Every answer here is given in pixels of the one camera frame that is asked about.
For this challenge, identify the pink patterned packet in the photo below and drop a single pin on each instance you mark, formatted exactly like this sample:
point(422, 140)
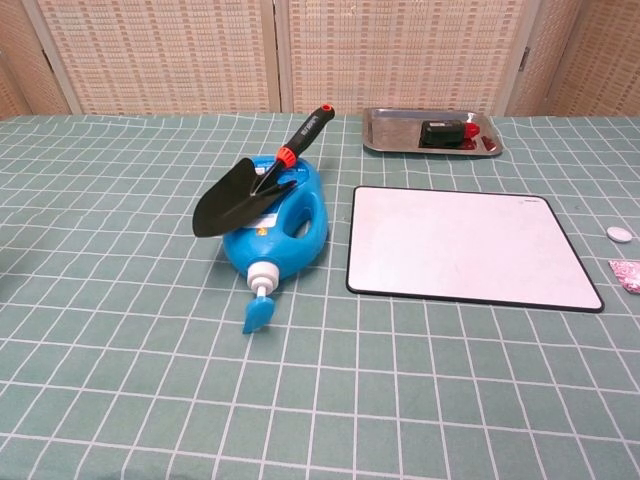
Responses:
point(627, 274)

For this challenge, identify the white board with black edge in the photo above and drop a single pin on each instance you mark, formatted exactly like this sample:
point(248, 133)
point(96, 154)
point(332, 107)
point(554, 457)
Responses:
point(465, 250)

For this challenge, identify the blue pump detergent bottle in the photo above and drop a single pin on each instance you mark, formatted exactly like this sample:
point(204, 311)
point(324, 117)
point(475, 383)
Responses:
point(305, 240)

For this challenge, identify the black garden trowel orange collar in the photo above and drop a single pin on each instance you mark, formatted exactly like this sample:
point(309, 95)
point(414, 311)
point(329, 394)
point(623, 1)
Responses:
point(225, 205)

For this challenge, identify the stainless steel tray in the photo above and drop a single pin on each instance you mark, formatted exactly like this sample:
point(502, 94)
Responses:
point(392, 130)

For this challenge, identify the black battery pack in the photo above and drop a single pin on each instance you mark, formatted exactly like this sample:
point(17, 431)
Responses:
point(442, 132)

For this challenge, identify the small red clip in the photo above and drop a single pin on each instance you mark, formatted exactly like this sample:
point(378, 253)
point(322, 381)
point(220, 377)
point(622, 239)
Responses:
point(472, 131)

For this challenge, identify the woven bamboo screen panel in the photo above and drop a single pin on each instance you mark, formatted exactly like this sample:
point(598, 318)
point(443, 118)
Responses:
point(20, 55)
point(400, 50)
point(605, 60)
point(160, 55)

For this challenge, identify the green checked tablecloth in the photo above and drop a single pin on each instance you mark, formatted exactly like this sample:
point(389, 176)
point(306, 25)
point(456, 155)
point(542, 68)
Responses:
point(150, 380)

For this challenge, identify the small white round disc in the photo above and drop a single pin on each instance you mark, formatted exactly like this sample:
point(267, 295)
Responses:
point(619, 234)

